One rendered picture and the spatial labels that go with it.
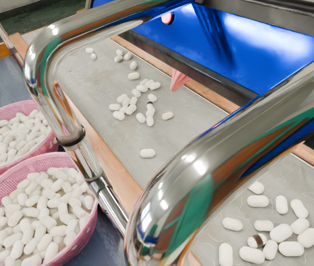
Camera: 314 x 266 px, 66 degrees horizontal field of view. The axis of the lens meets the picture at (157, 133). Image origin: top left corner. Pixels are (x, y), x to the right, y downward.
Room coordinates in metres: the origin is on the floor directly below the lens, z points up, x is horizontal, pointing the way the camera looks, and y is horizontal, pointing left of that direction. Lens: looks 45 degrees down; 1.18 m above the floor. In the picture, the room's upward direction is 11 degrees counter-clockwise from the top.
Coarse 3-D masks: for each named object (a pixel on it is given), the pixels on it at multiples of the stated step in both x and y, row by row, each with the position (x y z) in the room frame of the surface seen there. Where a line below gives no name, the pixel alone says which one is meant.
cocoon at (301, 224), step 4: (296, 220) 0.15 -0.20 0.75; (300, 220) 0.15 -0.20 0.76; (304, 220) 0.15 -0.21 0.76; (292, 224) 0.15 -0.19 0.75; (296, 224) 0.15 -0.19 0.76; (300, 224) 0.14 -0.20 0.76; (304, 224) 0.14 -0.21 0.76; (308, 224) 0.14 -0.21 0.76; (292, 228) 0.14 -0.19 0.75; (296, 228) 0.14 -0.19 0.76; (300, 228) 0.14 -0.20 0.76; (304, 228) 0.14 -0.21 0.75; (296, 232) 0.14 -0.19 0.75; (300, 232) 0.13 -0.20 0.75
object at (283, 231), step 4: (280, 224) 0.15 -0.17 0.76; (284, 224) 0.15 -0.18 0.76; (276, 228) 0.15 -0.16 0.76; (280, 228) 0.14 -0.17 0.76; (284, 228) 0.14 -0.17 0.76; (288, 228) 0.14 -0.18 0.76; (272, 232) 0.14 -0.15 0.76; (276, 232) 0.14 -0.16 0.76; (280, 232) 0.14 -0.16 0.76; (284, 232) 0.14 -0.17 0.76; (288, 232) 0.14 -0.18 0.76; (272, 236) 0.14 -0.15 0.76; (276, 236) 0.13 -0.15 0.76; (280, 236) 0.13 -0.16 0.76; (284, 236) 0.13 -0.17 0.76; (288, 236) 0.13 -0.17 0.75; (276, 240) 0.13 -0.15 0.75; (280, 240) 0.13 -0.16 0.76
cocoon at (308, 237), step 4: (312, 228) 0.14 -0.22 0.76; (304, 232) 0.13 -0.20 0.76; (308, 232) 0.13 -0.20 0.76; (312, 232) 0.13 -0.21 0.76; (300, 236) 0.13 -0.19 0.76; (304, 236) 0.12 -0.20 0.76; (308, 236) 0.12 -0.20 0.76; (312, 236) 0.12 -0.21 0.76; (300, 240) 0.12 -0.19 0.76; (304, 240) 0.12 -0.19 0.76; (308, 240) 0.12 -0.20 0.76; (312, 240) 0.12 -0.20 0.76; (304, 244) 0.11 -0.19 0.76; (308, 244) 0.11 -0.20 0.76; (312, 244) 0.11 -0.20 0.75
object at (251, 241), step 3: (258, 234) 0.14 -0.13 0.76; (261, 234) 0.14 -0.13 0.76; (249, 237) 0.14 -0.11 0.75; (252, 237) 0.14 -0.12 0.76; (261, 237) 0.14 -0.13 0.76; (264, 237) 0.14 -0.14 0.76; (249, 240) 0.14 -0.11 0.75; (252, 240) 0.14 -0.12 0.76; (264, 240) 0.13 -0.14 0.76; (249, 243) 0.13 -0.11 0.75; (252, 243) 0.13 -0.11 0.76; (255, 243) 0.13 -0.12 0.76; (264, 243) 0.13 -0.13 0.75; (252, 246) 0.13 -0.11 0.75; (255, 246) 0.13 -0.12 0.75
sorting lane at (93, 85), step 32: (32, 32) 1.34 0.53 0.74; (64, 64) 0.91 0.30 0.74; (96, 64) 0.86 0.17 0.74; (128, 64) 0.81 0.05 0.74; (96, 96) 0.65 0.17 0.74; (128, 96) 0.62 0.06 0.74; (160, 96) 0.59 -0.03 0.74; (192, 96) 0.56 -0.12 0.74; (96, 128) 0.50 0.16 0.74; (128, 128) 0.47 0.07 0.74; (160, 128) 0.45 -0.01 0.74; (192, 128) 0.43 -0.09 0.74; (128, 160) 0.37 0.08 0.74; (160, 160) 0.35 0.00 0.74; (288, 160) 0.28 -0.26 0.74; (288, 192) 0.21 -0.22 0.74; (288, 224) 0.15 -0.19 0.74; (288, 256) 0.11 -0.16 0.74
